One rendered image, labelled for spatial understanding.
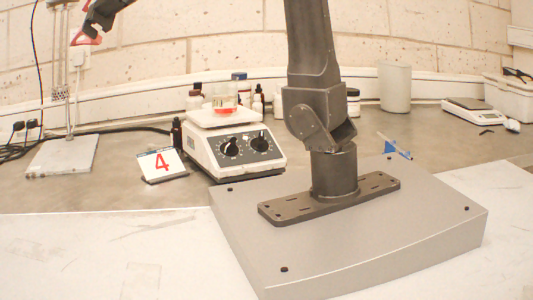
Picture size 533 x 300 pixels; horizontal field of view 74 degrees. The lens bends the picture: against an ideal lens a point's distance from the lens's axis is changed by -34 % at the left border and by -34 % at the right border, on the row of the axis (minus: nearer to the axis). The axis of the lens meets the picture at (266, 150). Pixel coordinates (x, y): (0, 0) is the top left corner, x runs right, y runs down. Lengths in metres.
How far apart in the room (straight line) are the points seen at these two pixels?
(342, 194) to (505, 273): 0.30
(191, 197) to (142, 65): 0.66
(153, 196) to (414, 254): 0.47
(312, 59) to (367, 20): 0.97
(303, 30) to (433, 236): 0.31
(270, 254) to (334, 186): 0.14
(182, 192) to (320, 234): 0.32
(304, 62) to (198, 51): 0.81
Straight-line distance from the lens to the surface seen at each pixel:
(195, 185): 0.87
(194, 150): 0.95
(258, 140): 0.90
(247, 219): 0.65
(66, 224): 0.74
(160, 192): 0.84
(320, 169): 0.64
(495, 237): 0.69
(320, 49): 0.61
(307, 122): 0.61
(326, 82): 0.62
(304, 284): 0.50
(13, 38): 1.48
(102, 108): 1.38
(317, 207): 0.64
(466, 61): 1.86
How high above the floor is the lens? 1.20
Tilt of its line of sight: 16 degrees down
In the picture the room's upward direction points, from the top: 1 degrees counter-clockwise
